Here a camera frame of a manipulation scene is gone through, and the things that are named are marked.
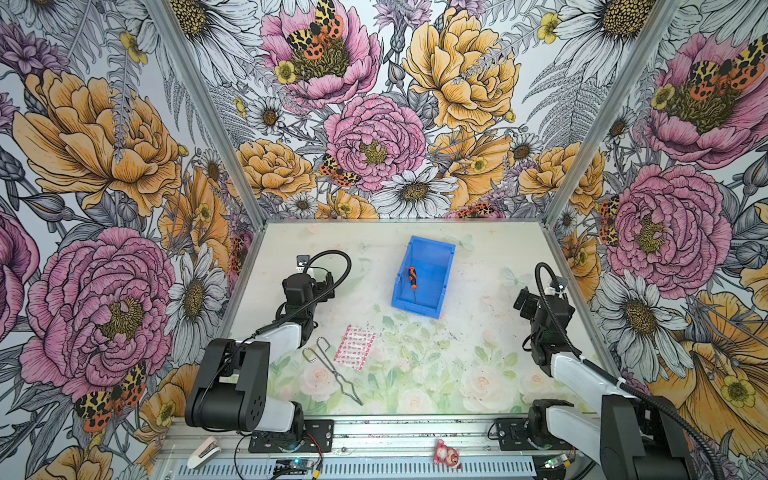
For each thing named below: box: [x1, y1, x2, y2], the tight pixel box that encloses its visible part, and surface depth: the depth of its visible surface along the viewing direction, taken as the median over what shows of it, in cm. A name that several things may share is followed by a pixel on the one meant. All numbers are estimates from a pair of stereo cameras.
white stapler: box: [187, 436, 222, 469], surface depth 72 cm
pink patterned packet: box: [334, 325, 376, 371], surface depth 91 cm
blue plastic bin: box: [391, 236, 456, 320], surface depth 104 cm
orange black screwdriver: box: [408, 267, 417, 290], surface depth 105 cm
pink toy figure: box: [434, 439, 460, 467], surface depth 71 cm
